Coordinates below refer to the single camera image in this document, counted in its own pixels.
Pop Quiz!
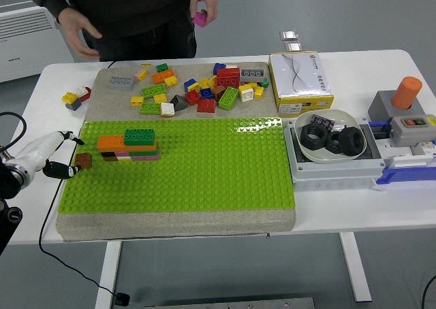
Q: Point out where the orange long loose brick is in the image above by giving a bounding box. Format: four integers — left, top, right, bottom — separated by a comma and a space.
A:
151, 69, 176, 85

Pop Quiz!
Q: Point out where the grey-brown mat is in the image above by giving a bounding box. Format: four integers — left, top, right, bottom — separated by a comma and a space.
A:
54, 61, 298, 242

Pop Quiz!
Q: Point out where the white table leg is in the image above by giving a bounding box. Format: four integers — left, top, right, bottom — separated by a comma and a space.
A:
94, 241, 123, 309
339, 232, 372, 303

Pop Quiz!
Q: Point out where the grey push-button switch box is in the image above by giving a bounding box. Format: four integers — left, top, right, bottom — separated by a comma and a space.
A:
389, 114, 436, 146

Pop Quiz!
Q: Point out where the big black hex nut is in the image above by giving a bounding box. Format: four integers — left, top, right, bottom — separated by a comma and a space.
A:
300, 123, 330, 150
325, 131, 345, 155
338, 126, 367, 159

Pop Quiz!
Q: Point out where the blue and white rail assembly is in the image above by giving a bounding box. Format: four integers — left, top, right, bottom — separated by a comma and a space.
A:
367, 118, 436, 193

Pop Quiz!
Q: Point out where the white panel heater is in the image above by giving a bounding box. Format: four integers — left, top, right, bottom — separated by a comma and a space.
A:
0, 1, 75, 84

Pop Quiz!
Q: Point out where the thin black cable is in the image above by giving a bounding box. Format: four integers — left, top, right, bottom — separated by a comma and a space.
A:
421, 274, 436, 309

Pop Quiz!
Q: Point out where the grey metal plate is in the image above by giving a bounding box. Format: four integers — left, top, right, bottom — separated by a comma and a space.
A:
142, 297, 316, 309

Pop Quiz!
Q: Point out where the person's left hand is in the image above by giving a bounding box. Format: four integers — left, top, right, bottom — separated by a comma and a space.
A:
189, 0, 219, 24

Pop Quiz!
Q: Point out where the purple circuit board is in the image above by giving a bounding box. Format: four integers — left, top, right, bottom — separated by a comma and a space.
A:
309, 114, 337, 129

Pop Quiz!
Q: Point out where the light green eight-stud brick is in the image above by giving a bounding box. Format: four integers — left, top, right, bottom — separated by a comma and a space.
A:
218, 86, 240, 111

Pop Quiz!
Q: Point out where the grey black sloped brick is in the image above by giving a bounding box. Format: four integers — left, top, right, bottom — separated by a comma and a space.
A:
169, 94, 188, 112

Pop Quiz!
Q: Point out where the big red brick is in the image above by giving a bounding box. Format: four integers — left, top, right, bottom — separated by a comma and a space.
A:
215, 67, 241, 88

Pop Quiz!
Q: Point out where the white brick with orange base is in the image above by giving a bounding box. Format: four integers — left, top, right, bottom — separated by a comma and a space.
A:
159, 102, 176, 118

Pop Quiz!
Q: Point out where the black power cord with plug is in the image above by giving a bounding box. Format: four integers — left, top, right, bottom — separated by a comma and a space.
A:
37, 59, 131, 307

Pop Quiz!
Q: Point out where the white and yellow cardboard box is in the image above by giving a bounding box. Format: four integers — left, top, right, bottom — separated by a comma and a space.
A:
268, 52, 335, 116

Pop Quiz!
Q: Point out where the dark green long brick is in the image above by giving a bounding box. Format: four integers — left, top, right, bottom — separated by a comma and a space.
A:
123, 128, 157, 146

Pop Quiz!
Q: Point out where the white square brick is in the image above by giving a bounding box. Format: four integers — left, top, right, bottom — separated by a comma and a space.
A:
238, 84, 255, 103

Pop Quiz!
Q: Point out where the red square brick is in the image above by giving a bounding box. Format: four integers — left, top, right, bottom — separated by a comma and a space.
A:
185, 89, 202, 106

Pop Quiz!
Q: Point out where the light green six-stud brick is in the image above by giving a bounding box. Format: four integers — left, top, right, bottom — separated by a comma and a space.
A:
139, 102, 163, 116
140, 83, 168, 100

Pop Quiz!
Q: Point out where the grey eight-stud brick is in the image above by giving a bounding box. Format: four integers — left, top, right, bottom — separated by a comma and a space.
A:
107, 76, 135, 92

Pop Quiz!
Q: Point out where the grey block with hole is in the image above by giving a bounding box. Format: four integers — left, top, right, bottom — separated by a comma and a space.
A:
367, 90, 425, 123

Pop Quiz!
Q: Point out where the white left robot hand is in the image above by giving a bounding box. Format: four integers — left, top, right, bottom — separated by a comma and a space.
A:
12, 130, 85, 180

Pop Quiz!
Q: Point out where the green studded baseplate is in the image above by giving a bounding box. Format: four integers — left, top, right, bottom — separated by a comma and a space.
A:
57, 116, 296, 214

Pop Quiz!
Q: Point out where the person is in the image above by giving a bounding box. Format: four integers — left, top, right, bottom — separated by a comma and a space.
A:
25, 0, 219, 62

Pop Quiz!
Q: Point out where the magenta square brick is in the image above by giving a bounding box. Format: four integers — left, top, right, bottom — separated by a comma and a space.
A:
191, 11, 208, 28

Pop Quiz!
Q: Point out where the light grey junction box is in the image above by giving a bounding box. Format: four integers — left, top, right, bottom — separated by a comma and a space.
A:
283, 116, 388, 191

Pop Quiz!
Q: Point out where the small brown toy brick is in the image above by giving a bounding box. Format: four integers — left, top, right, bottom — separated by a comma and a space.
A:
74, 152, 93, 169

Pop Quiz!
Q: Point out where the orange cylinder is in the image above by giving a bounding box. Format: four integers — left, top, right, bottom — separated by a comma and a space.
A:
390, 76, 423, 112

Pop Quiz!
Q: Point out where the orange thin long brick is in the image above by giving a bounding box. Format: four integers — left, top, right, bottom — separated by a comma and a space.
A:
124, 142, 160, 152

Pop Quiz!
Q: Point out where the white bowl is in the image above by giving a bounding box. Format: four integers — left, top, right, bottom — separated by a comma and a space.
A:
294, 109, 369, 165

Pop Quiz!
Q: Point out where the person's right hand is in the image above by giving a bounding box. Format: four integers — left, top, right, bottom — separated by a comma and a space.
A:
57, 6, 103, 59

